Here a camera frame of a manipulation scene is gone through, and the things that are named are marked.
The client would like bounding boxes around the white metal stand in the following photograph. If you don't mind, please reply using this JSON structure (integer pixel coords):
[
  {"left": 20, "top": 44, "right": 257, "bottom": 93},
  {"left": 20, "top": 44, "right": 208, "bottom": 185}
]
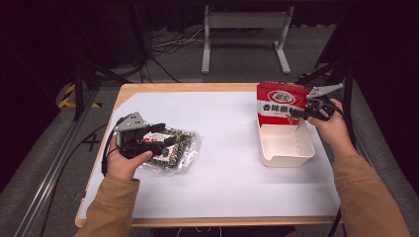
[{"left": 201, "top": 4, "right": 295, "bottom": 76}]

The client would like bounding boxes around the aluminium rail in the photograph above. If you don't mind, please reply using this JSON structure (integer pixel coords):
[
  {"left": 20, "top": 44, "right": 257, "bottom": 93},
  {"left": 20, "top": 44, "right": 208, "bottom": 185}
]
[{"left": 12, "top": 88, "right": 101, "bottom": 237}]

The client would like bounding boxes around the person's left hand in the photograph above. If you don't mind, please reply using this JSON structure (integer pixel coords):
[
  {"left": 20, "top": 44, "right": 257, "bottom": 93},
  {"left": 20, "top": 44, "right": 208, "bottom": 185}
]
[{"left": 107, "top": 136, "right": 154, "bottom": 181}]

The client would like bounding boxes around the yellow and black floor tape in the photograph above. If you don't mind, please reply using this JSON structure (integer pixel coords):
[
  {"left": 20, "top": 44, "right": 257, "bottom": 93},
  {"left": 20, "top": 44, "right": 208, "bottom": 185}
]
[{"left": 57, "top": 83, "right": 103, "bottom": 110}]

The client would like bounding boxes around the red seasoning packet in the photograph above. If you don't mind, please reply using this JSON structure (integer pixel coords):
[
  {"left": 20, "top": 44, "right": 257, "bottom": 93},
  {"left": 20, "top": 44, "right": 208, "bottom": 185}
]
[{"left": 256, "top": 81, "right": 310, "bottom": 126}]

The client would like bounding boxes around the person's right hand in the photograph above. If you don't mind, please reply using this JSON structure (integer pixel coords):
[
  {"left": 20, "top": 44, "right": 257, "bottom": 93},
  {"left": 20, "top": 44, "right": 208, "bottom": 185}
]
[{"left": 307, "top": 98, "right": 359, "bottom": 161}]

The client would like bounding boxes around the white plastic storage box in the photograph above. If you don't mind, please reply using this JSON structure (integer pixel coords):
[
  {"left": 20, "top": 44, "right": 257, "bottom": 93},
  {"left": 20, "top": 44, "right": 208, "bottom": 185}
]
[{"left": 257, "top": 113, "right": 316, "bottom": 168}]

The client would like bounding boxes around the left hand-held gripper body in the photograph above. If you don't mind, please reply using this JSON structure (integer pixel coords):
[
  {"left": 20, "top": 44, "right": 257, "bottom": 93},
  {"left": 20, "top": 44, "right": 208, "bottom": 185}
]
[{"left": 114, "top": 112, "right": 166, "bottom": 159}]

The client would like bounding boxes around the black cable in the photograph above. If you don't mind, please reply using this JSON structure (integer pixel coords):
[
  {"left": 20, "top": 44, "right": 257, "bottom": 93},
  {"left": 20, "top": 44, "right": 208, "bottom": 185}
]
[
  {"left": 100, "top": 117, "right": 125, "bottom": 177},
  {"left": 327, "top": 206, "right": 344, "bottom": 237}
]

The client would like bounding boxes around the clear bag of dried vegetables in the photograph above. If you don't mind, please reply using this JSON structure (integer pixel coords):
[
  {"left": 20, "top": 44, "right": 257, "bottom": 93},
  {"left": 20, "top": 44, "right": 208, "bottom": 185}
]
[{"left": 137, "top": 126, "right": 203, "bottom": 176}]

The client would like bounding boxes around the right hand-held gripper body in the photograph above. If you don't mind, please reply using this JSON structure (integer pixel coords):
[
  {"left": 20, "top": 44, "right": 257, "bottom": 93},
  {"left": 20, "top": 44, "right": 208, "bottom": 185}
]
[{"left": 304, "top": 83, "right": 344, "bottom": 121}]

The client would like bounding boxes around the bundle of floor cables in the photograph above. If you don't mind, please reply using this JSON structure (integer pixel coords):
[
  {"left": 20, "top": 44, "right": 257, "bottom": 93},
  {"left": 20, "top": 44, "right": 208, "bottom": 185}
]
[{"left": 139, "top": 26, "right": 206, "bottom": 84}]

